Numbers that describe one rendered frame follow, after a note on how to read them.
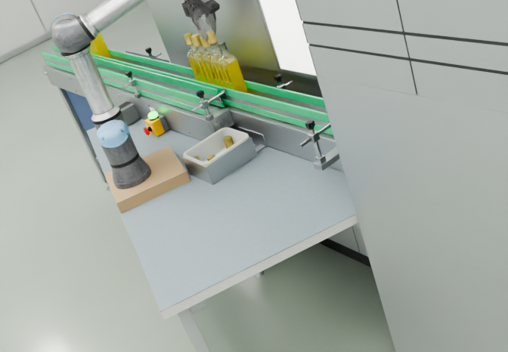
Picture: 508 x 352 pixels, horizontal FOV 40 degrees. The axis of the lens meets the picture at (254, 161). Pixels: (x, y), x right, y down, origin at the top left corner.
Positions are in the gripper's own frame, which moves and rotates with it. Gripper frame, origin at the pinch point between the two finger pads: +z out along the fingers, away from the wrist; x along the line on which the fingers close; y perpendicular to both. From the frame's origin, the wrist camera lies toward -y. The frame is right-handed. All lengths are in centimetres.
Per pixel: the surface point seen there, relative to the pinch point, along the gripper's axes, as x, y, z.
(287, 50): -12.3, -29.1, 9.4
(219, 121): 12.2, -5.0, 31.5
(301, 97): -3.2, -41.7, 22.0
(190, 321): 76, -64, 54
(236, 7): -11.9, -5.1, -6.4
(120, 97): 16, 77, 33
